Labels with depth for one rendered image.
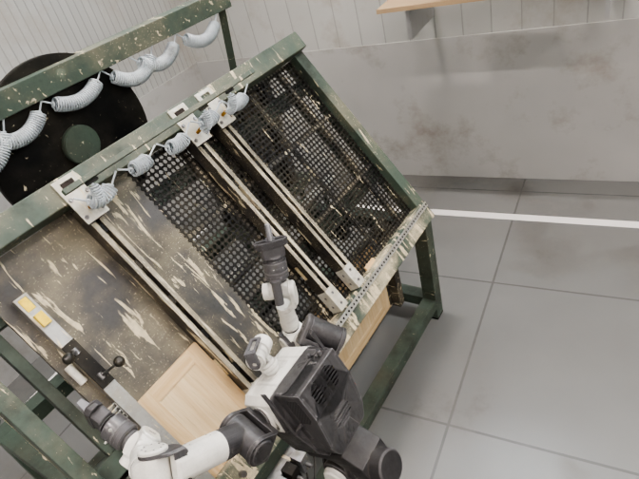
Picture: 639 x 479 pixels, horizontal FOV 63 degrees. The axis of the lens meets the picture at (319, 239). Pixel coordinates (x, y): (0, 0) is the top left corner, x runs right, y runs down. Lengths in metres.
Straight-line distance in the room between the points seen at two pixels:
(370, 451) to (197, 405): 0.70
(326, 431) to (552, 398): 1.84
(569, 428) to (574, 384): 0.29
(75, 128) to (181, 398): 1.30
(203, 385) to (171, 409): 0.15
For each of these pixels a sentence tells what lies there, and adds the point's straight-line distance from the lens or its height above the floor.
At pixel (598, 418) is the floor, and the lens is 3.20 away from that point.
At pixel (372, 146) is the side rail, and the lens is 3.04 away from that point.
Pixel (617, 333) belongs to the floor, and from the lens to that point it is 3.61.
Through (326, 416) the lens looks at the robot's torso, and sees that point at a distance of 1.63.
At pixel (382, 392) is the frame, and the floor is 0.18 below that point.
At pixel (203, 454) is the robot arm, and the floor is 1.43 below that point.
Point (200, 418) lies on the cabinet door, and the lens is 2.13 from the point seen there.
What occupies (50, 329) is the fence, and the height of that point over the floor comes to 1.57.
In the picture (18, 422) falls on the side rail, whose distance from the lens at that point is 1.96.
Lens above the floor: 2.59
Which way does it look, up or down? 34 degrees down
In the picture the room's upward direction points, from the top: 16 degrees counter-clockwise
